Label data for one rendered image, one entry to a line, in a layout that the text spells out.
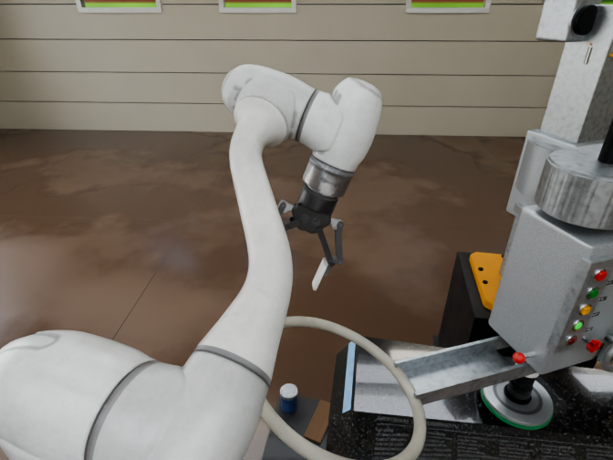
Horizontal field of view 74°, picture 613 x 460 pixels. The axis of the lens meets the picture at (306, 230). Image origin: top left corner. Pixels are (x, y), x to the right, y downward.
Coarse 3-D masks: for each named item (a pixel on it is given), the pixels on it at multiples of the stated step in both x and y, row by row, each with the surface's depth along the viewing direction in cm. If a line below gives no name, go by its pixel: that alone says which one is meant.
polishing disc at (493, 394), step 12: (504, 384) 138; (540, 384) 138; (492, 396) 134; (504, 396) 134; (540, 396) 134; (504, 408) 130; (516, 408) 130; (528, 408) 130; (540, 408) 130; (552, 408) 130; (516, 420) 126; (528, 420) 126; (540, 420) 126
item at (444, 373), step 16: (496, 336) 125; (432, 352) 119; (448, 352) 120; (464, 352) 122; (480, 352) 125; (496, 352) 125; (400, 368) 116; (416, 368) 119; (432, 368) 119; (448, 368) 119; (464, 368) 119; (480, 368) 120; (496, 368) 120; (512, 368) 114; (528, 368) 116; (416, 384) 114; (432, 384) 114; (448, 384) 109; (464, 384) 110; (480, 384) 113; (432, 400) 109
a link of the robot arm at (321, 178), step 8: (312, 160) 76; (312, 168) 76; (320, 168) 74; (328, 168) 74; (304, 176) 78; (312, 176) 76; (320, 176) 75; (328, 176) 74; (336, 176) 74; (344, 176) 75; (352, 176) 77; (312, 184) 76; (320, 184) 75; (328, 184) 75; (336, 184) 75; (344, 184) 76; (320, 192) 76; (328, 192) 76; (336, 192) 76; (344, 192) 78
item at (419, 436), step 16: (288, 320) 116; (304, 320) 119; (320, 320) 122; (352, 336) 122; (384, 352) 120; (400, 384) 112; (416, 400) 106; (272, 416) 84; (416, 416) 101; (288, 432) 82; (416, 432) 96; (304, 448) 80; (320, 448) 81; (416, 448) 91
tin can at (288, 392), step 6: (288, 384) 233; (282, 390) 229; (288, 390) 229; (294, 390) 229; (282, 396) 226; (288, 396) 226; (294, 396) 226; (282, 402) 230; (288, 402) 227; (294, 402) 229; (282, 408) 232; (288, 408) 229; (294, 408) 231
